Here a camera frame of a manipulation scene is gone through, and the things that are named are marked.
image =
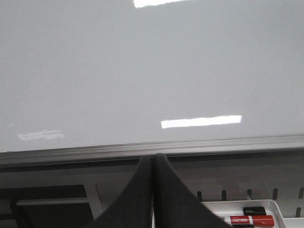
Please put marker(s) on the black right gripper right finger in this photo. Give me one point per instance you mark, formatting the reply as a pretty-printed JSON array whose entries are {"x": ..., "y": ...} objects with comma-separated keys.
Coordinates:
[{"x": 174, "y": 205}]

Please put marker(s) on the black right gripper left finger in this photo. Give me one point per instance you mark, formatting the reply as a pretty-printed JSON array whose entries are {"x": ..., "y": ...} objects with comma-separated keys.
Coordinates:
[{"x": 133, "y": 207}]

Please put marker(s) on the red capped whiteboard marker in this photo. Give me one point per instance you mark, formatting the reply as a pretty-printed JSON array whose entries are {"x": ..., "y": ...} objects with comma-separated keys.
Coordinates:
[{"x": 260, "y": 220}]

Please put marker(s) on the white plastic marker tray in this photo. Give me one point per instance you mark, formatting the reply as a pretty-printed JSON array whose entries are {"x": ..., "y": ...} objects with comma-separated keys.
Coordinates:
[{"x": 253, "y": 208}]

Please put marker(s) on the white whiteboard with aluminium frame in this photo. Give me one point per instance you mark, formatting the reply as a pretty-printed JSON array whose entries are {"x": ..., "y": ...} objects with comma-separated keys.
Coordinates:
[{"x": 88, "y": 80}]

